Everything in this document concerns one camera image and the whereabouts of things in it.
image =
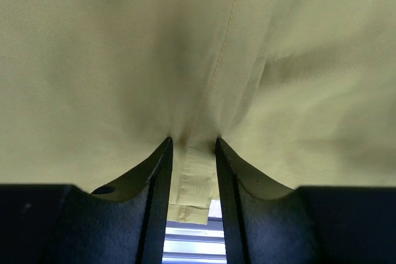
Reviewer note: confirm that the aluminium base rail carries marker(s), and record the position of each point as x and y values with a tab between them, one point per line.
196	243

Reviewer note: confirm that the yellow-green trousers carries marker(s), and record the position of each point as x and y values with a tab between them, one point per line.
304	90

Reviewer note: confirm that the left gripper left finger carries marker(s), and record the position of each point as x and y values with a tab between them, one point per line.
123	221

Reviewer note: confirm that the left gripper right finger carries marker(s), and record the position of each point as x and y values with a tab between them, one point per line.
265	221

